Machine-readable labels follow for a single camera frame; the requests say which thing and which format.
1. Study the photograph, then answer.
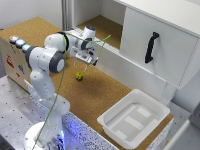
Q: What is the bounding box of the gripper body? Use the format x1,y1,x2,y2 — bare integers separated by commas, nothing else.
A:
73,48,99,67

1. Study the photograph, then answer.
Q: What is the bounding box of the yellow block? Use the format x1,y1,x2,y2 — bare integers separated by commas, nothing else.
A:
75,71,85,81

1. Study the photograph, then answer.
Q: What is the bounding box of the white cabinet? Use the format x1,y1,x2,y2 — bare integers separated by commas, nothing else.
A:
61,0,200,107

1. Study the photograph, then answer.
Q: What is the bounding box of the green button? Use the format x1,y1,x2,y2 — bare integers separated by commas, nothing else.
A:
21,43,32,53

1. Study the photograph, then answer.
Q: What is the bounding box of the blue button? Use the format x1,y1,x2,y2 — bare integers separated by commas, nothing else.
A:
15,38,27,48

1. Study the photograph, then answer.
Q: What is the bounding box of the red button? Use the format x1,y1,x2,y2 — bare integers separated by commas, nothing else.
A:
9,34,20,45

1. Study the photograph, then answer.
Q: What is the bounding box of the white plastic box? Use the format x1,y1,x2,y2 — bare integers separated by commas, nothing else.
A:
96,88,171,150

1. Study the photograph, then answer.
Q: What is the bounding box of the white sliding door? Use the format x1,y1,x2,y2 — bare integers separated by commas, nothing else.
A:
119,6,200,90

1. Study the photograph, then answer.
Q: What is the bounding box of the green cable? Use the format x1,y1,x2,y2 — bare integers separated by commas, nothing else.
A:
32,32,112,150

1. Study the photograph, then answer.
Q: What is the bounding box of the black door handle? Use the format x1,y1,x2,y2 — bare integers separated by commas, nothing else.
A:
144,31,161,65

